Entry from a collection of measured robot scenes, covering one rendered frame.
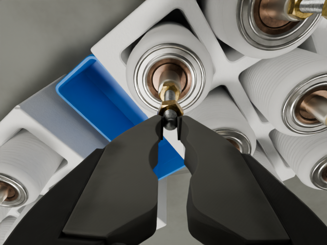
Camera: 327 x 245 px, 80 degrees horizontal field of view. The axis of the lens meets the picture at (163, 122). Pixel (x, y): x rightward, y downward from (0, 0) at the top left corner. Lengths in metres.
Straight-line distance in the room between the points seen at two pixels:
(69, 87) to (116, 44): 0.18
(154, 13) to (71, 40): 0.27
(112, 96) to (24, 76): 0.21
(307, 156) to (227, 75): 0.15
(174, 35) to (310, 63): 0.14
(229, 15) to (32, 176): 0.34
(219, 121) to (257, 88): 0.08
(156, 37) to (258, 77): 0.15
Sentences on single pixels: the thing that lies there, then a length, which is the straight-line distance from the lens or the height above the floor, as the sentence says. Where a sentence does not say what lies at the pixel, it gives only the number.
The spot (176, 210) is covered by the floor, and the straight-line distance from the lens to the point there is 0.78.
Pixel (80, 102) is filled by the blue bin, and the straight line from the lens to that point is 0.43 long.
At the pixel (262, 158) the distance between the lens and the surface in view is 0.37.
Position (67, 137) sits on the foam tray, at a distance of 0.40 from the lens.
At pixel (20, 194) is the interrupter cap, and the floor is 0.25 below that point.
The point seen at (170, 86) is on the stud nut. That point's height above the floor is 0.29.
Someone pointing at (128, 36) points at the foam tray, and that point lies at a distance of 0.28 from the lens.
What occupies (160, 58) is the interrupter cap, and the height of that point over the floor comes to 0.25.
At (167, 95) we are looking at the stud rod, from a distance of 0.16.
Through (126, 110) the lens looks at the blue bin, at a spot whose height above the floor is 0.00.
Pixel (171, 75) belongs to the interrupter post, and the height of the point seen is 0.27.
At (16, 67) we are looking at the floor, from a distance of 0.59.
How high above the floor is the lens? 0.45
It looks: 59 degrees down
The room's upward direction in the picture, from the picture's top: 178 degrees counter-clockwise
